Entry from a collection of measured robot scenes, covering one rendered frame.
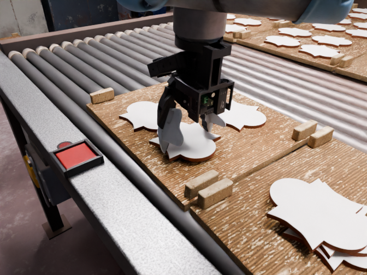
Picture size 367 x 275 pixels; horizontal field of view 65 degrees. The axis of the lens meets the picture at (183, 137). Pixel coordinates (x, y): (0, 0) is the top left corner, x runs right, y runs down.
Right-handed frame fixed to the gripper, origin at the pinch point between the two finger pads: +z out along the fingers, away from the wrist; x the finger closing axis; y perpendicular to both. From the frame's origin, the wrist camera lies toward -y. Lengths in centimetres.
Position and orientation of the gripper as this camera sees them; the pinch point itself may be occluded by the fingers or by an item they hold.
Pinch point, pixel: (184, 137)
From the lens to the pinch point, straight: 55.6
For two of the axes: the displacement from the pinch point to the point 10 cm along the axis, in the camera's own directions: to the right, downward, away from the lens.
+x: 8.0, -3.3, 4.9
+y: 5.9, 5.0, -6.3
